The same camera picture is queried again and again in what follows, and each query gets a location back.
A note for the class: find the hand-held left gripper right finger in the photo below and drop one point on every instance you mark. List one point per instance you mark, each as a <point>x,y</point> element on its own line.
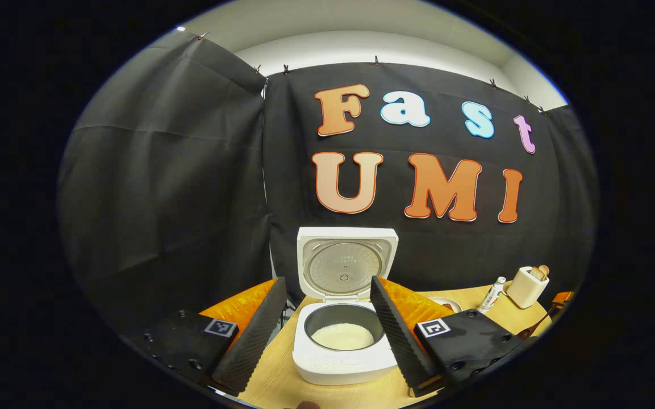
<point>395,341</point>

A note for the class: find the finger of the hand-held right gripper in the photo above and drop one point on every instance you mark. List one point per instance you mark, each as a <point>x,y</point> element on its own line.
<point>563,298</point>

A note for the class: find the brown wooden spoon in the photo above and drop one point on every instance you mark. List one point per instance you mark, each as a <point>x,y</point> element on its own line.
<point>537,325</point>

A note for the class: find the white rice cooker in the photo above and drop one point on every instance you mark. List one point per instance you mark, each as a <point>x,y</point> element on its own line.
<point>338,363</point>

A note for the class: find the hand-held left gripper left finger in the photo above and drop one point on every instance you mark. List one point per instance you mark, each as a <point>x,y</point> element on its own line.
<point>256,341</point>

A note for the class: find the white toaster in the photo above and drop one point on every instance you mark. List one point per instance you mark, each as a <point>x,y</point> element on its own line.
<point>523,289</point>

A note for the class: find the black backdrop cloth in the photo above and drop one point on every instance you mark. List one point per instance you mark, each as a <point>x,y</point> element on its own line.
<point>162,199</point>

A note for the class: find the white drink bottle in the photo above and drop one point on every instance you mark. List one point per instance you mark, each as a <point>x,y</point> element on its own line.
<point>491,295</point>

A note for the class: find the toasted bread slice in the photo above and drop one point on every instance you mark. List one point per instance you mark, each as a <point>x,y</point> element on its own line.
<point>545,270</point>
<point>535,274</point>

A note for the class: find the white round plate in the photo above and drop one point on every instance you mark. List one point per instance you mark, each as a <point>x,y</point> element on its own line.
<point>457,305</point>

